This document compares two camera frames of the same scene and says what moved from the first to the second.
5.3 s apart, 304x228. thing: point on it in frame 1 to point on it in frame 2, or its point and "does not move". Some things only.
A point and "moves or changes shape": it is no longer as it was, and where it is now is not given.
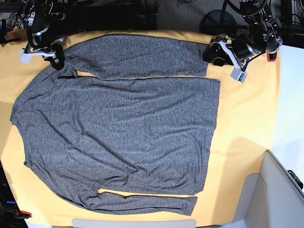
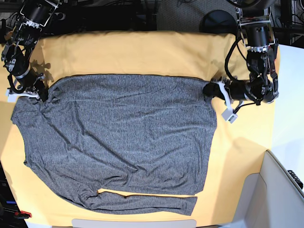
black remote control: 296,178 does not move
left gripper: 41,41 to 30,83
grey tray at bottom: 125,223 does not move
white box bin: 270,199 does not move
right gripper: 241,49 to 235,88
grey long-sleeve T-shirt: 130,114 moves or changes shape
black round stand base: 211,23 does not move
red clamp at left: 23,214 does not move
